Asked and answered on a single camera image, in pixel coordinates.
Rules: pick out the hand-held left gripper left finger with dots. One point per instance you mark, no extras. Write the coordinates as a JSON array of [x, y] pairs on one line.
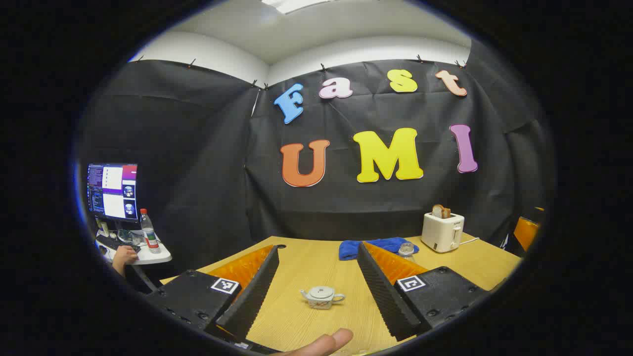
[[252, 301]]

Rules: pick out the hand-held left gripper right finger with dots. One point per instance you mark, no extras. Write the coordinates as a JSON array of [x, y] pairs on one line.
[[385, 296]]

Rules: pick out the green label water bottle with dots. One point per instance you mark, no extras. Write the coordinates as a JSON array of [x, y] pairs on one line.
[[406, 250]]

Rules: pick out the white teacup lid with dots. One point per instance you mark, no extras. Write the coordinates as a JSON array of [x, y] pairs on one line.
[[321, 292]]

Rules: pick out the white ceramic teacup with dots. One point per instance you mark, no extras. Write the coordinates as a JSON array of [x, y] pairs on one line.
[[319, 302]]

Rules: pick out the red cap plastic bottle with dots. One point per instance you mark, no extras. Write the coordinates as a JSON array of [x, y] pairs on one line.
[[150, 235]]

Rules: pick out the blue towel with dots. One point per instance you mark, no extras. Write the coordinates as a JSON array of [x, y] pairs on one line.
[[356, 247]]

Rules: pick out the white toaster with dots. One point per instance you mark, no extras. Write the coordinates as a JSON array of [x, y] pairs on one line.
[[440, 232]]

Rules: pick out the toast slice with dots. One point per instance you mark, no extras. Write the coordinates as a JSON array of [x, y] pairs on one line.
[[440, 211]]

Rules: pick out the white side table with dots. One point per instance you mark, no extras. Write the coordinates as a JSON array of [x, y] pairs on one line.
[[153, 257]]

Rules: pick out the black backdrop cloth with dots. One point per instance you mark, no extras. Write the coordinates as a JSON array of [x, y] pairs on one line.
[[207, 163]]

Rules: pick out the black keyboard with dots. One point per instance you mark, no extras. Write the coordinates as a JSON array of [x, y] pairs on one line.
[[111, 242]]

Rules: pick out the orange chair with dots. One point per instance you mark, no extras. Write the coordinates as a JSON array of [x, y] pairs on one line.
[[525, 231]]

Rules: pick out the computer monitor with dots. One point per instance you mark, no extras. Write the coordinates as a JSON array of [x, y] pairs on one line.
[[113, 190]]

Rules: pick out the ceiling light panel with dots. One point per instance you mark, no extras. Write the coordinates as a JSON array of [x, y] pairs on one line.
[[292, 5]]

